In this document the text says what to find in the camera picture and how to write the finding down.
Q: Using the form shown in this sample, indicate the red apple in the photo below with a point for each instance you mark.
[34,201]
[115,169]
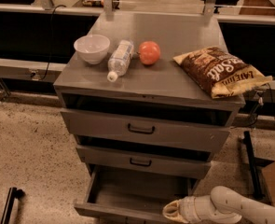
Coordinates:
[149,52]

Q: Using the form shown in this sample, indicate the black floor stand left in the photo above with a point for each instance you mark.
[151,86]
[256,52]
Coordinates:
[13,194]

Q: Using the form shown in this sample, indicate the grey bottom drawer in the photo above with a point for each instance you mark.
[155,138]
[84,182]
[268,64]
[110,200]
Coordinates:
[132,197]

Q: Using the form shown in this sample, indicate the grey metal drawer cabinet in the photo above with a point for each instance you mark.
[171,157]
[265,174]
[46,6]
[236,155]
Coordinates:
[160,91]

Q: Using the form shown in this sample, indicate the black floor stand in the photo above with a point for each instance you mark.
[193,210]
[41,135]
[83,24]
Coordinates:
[246,140]
[13,194]

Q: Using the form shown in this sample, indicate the grey top drawer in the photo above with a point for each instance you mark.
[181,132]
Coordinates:
[156,132]

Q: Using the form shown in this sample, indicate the white bowl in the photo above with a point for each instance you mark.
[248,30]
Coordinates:
[92,48]

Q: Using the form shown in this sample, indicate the clear plastic water bottle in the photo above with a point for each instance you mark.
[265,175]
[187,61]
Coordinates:
[120,60]

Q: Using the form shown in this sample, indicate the grey drawer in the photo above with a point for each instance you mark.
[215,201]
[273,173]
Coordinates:
[143,162]
[132,197]
[156,132]

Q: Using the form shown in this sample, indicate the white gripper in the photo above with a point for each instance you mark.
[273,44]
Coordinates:
[187,209]

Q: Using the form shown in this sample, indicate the grey middle drawer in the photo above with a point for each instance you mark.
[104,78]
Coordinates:
[143,162]

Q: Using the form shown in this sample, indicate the brown yellow chip bag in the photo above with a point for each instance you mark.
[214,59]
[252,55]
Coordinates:
[220,73]

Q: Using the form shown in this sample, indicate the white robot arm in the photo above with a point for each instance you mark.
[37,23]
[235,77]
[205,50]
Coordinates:
[222,206]

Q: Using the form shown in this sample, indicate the black floor stand right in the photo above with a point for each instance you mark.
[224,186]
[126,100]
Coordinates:
[246,140]

